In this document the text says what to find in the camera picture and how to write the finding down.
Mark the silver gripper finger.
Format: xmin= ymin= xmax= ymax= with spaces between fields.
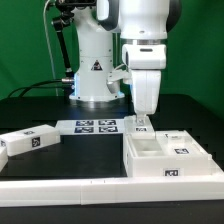
xmin=136 ymin=114 xmax=146 ymax=126

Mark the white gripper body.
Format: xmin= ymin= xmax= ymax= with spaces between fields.
xmin=122 ymin=44 xmax=166 ymax=116

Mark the white cabinet door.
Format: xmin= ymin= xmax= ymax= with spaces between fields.
xmin=156 ymin=130 xmax=205 ymax=156
xmin=124 ymin=115 xmax=155 ymax=139

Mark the white cabinet body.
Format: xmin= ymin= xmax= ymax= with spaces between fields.
xmin=123 ymin=131 xmax=223 ymax=177

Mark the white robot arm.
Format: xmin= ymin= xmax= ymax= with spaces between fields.
xmin=70 ymin=0 xmax=181 ymax=126

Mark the white long cabinet top block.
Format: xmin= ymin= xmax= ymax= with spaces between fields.
xmin=0 ymin=125 xmax=60 ymax=156

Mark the white block at left edge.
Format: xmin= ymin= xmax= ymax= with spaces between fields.
xmin=0 ymin=147 xmax=8 ymax=172

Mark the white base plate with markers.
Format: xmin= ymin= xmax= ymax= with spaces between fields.
xmin=55 ymin=119 xmax=125 ymax=135

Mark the white L-shaped fence frame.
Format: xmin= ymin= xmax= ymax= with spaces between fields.
xmin=0 ymin=130 xmax=224 ymax=207

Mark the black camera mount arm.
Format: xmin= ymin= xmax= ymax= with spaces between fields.
xmin=51 ymin=0 xmax=100 ymax=78

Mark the grey thin cable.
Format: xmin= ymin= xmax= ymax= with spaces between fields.
xmin=42 ymin=0 xmax=60 ymax=97

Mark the black cable bundle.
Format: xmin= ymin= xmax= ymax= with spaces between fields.
xmin=7 ymin=77 xmax=75 ymax=98

